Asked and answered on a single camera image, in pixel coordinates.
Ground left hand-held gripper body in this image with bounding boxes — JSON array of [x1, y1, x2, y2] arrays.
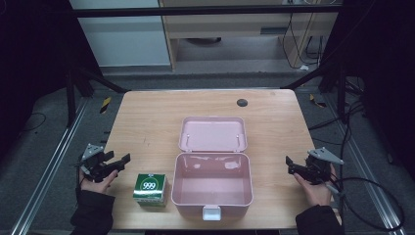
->
[[76, 143, 115, 183]]

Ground yellow black tape strip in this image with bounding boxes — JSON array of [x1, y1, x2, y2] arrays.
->
[[308, 93, 327, 110], [99, 96, 113, 115]]

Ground black metal stand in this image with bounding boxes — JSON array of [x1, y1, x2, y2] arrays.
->
[[280, 58, 366, 125], [63, 60, 130, 128]]

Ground white cabinet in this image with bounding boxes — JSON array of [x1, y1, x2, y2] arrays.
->
[[69, 0, 172, 68]]

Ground person's right hand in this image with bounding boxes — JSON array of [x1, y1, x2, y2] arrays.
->
[[293, 163, 338, 208]]

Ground green medicine box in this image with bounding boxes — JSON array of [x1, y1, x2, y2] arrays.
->
[[132, 172, 169, 208]]

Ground wooden desk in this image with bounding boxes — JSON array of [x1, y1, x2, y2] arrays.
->
[[103, 88, 341, 230]]

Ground wooden shelf unit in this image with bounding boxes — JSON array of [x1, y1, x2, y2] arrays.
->
[[159, 0, 339, 71]]

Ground pink plastic storage box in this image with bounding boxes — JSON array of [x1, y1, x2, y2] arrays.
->
[[170, 116, 254, 222]]

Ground aluminium rail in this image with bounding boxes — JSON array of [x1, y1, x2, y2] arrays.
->
[[10, 97, 90, 235], [322, 94, 409, 235]]

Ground black cable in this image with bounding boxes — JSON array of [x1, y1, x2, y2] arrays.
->
[[322, 175, 405, 232]]

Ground black crossbar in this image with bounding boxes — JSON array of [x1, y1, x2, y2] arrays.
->
[[69, 4, 344, 19]]

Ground person's left hand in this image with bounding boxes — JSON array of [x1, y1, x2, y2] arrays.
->
[[78, 167, 119, 195]]

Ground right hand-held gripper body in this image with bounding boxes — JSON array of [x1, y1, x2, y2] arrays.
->
[[301, 146, 345, 186]]

